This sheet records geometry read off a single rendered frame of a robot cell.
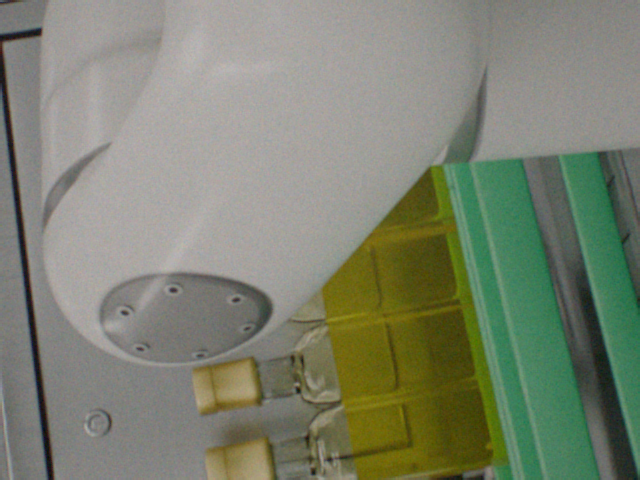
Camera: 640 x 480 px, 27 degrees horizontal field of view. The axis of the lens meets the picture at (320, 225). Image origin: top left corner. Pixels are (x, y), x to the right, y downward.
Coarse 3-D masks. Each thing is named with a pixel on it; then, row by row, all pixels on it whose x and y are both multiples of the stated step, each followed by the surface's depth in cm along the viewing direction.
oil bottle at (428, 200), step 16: (432, 176) 94; (416, 192) 93; (432, 192) 93; (448, 192) 94; (400, 208) 93; (416, 208) 93; (432, 208) 93; (448, 208) 93; (384, 224) 93; (400, 224) 94; (416, 224) 94
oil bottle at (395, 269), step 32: (448, 224) 93; (352, 256) 92; (384, 256) 92; (416, 256) 92; (448, 256) 92; (352, 288) 92; (384, 288) 92; (416, 288) 92; (448, 288) 92; (288, 320) 94; (320, 320) 92
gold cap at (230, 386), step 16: (192, 368) 92; (208, 368) 92; (224, 368) 91; (240, 368) 91; (208, 384) 91; (224, 384) 91; (240, 384) 91; (256, 384) 91; (208, 400) 91; (224, 400) 91; (240, 400) 91; (256, 400) 91
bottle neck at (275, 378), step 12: (264, 360) 92; (276, 360) 92; (288, 360) 92; (264, 372) 91; (276, 372) 91; (288, 372) 91; (264, 384) 91; (276, 384) 91; (288, 384) 91; (264, 396) 91; (276, 396) 92; (288, 396) 92
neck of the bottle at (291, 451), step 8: (272, 440) 90; (280, 440) 90; (288, 440) 90; (296, 440) 90; (304, 440) 90; (272, 448) 89; (280, 448) 89; (288, 448) 89; (296, 448) 89; (304, 448) 89; (272, 456) 89; (280, 456) 89; (288, 456) 89; (296, 456) 89; (304, 456) 89; (280, 464) 89; (288, 464) 89; (296, 464) 89; (304, 464) 89; (280, 472) 89; (288, 472) 89; (296, 472) 89; (304, 472) 89
